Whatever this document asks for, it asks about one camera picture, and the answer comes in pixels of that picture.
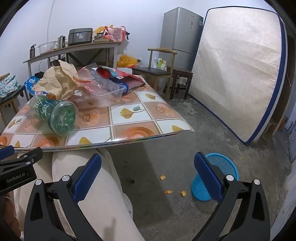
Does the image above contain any blue mesh trash basket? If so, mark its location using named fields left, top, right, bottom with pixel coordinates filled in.
left=191, top=152, right=239, bottom=202

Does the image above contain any white mattress blue trim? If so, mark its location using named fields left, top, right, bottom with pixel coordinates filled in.
left=189, top=6, right=287, bottom=144

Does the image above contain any clear plastic tray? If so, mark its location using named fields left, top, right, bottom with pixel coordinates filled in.
left=70, top=68, right=127, bottom=108

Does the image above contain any clear glass bowl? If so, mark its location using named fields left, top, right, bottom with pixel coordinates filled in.
left=38, top=41, right=57, bottom=55

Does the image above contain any patterned table cover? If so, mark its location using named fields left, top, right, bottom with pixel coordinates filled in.
left=1, top=83, right=192, bottom=152

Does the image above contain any long grey side table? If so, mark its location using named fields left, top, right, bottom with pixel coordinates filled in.
left=23, top=41, right=122, bottom=77

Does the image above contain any red colourful snack bag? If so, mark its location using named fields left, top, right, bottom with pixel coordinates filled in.
left=96, top=66, right=144, bottom=91

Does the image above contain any grey rice cooker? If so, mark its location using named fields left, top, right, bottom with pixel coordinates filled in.
left=68, top=28, right=93, bottom=46

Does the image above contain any green plastic bottle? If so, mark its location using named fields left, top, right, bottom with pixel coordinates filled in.
left=29, top=95, right=78, bottom=136

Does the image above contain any wooden chair black seat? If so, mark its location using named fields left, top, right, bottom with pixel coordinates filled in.
left=132, top=48, right=177, bottom=99

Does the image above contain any pink plastic bags pile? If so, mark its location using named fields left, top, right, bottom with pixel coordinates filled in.
left=92, top=25, right=130, bottom=42

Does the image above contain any blue plastic bag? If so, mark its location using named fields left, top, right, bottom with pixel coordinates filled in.
left=24, top=76, right=42, bottom=95

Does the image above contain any person's left hand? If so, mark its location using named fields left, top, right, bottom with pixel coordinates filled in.
left=3, top=193, right=21, bottom=240

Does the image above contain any grey refrigerator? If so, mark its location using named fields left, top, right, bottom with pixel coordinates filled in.
left=160, top=7, right=204, bottom=71

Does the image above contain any brown paper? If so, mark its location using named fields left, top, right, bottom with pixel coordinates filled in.
left=32, top=60, right=79, bottom=99

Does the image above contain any yellow plastic bag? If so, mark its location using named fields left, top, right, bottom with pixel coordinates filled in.
left=116, top=55, right=138, bottom=68

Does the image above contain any chair with folded blanket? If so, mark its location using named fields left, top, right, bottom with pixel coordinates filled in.
left=1, top=73, right=29, bottom=125

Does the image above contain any dark wooden stool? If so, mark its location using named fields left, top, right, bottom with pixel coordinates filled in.
left=167, top=67, right=193, bottom=99

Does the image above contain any dark metal water bottle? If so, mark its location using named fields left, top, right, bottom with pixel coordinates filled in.
left=29, top=44, right=36, bottom=59

